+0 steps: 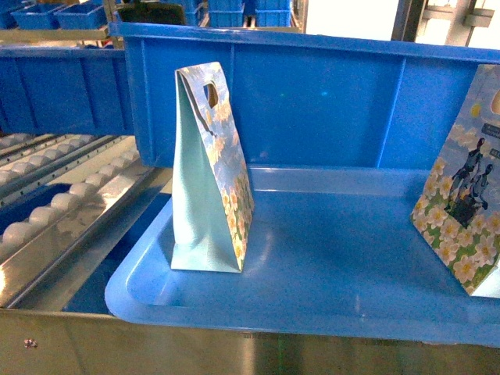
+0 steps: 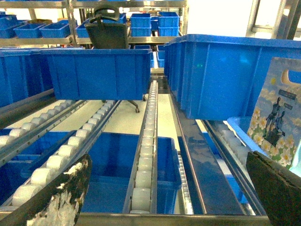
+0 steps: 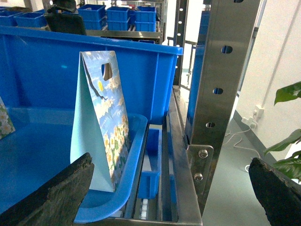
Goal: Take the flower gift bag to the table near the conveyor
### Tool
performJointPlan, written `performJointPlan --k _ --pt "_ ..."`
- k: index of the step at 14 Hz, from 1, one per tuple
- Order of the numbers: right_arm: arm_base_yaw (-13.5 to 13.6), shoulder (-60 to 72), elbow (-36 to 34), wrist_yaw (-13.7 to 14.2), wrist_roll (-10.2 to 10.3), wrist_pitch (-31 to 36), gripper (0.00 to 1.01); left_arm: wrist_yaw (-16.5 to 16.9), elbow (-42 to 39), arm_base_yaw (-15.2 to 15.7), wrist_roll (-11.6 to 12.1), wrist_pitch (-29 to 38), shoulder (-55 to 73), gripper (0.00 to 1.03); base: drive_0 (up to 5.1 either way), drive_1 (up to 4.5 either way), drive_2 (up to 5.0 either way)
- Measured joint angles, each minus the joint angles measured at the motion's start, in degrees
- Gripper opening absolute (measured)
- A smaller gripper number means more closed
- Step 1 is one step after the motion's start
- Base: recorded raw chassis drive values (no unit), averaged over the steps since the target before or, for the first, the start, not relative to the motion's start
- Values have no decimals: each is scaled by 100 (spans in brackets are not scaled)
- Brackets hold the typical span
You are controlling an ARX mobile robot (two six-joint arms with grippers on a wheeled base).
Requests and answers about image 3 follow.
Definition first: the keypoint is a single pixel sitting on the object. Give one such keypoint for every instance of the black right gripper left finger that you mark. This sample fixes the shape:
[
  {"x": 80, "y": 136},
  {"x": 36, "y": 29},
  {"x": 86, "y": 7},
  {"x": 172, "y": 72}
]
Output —
[{"x": 55, "y": 203}]

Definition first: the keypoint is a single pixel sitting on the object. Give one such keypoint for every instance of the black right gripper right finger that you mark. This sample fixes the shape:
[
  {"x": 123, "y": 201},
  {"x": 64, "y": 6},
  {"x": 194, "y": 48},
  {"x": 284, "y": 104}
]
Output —
[{"x": 277, "y": 194}]

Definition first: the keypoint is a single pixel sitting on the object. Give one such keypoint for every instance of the blue flower gift bag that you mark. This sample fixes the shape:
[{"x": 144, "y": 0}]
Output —
[{"x": 100, "y": 125}]

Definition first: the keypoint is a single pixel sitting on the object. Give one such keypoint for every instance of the green potted plant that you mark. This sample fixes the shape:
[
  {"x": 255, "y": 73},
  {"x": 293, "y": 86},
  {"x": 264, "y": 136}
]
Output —
[{"x": 290, "y": 167}]

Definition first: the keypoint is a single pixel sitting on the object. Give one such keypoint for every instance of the large blue plastic crate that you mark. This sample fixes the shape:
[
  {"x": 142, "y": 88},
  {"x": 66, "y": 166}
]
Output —
[{"x": 40, "y": 68}]

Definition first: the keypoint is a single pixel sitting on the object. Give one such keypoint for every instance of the stainless steel rack upright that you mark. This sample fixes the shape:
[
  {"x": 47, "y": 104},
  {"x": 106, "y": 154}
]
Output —
[{"x": 230, "y": 29}]

